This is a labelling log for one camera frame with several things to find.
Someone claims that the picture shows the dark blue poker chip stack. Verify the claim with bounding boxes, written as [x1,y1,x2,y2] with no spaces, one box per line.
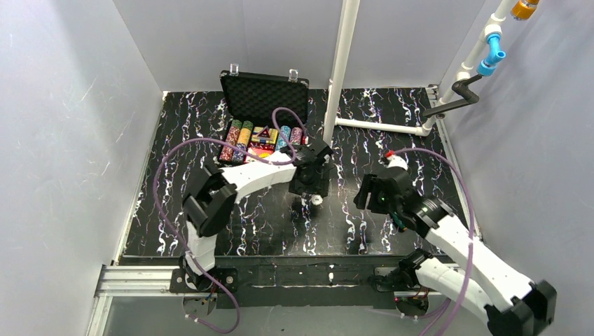
[231,144,247,165]

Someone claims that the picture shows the olive green poker chip stack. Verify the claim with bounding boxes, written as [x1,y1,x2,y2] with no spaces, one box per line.
[242,120,254,132]
[230,119,242,132]

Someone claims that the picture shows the red dice row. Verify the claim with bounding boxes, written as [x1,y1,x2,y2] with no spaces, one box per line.
[249,142,276,151]

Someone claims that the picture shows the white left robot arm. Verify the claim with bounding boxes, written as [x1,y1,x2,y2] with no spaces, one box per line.
[182,141,333,277]

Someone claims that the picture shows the blue yellow card deck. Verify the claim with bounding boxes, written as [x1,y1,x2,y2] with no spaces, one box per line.
[250,128,278,144]

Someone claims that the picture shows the triangular all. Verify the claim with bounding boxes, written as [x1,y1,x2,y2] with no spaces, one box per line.
[252,126,272,143]

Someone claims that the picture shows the blue pipe fitting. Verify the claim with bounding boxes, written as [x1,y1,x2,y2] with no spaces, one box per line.
[477,33,506,76]

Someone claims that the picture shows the white PVC pipe frame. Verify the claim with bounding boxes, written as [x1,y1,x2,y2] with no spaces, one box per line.
[323,1,515,144]

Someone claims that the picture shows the black poker set case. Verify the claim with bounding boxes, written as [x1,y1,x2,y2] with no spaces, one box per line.
[217,64,309,165]

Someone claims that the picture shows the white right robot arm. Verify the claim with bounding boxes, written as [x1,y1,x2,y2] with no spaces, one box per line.
[354,152,558,335]

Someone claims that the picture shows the green handle screwdriver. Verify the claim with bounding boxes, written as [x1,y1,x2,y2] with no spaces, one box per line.
[391,213,407,232]

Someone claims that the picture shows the red poker chip stack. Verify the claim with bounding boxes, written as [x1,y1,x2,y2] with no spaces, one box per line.
[219,126,240,162]

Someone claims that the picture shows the white one poker chip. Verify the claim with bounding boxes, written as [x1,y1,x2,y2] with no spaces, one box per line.
[311,195,323,206]

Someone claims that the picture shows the black clamp handle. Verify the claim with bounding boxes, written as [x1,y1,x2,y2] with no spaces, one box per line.
[422,73,483,119]

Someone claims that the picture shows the orange pipe fitting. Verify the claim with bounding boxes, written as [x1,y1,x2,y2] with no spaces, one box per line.
[510,0,539,21]

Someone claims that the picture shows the light blue poker chip stack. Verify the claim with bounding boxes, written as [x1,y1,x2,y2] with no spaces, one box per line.
[275,125,291,151]

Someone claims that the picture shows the red playing card deck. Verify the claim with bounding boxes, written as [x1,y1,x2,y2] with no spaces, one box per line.
[244,147,274,163]

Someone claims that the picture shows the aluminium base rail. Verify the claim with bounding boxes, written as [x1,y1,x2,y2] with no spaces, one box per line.
[85,264,488,336]

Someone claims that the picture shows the purple poker chip stack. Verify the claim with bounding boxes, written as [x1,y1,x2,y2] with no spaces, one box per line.
[289,127,303,145]

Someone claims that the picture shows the yellow poker chip stack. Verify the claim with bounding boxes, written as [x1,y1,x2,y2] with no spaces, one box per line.
[236,127,252,148]

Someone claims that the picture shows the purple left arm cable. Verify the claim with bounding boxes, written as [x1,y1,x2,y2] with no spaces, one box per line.
[152,106,310,335]

